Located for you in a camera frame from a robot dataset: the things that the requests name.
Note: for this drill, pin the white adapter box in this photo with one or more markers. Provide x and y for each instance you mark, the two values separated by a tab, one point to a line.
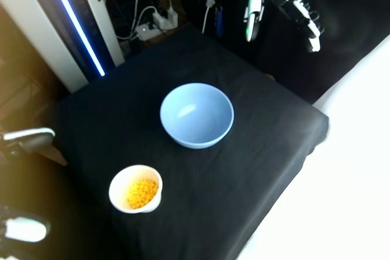
146	31

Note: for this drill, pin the light blue bowl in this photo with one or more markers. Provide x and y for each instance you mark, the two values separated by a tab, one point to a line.
210	120

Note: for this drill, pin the blue LED light strip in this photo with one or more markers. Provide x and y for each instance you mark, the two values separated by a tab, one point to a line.
76	25

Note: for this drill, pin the white plug charger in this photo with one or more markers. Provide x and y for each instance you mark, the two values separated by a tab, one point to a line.
169	7

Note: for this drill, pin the black table cloth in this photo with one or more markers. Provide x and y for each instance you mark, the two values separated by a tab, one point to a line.
243	181

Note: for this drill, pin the white paper cup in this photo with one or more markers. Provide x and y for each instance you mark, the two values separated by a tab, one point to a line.
117	191

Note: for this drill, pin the white column with black face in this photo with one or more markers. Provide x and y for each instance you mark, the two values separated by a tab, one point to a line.
36	28

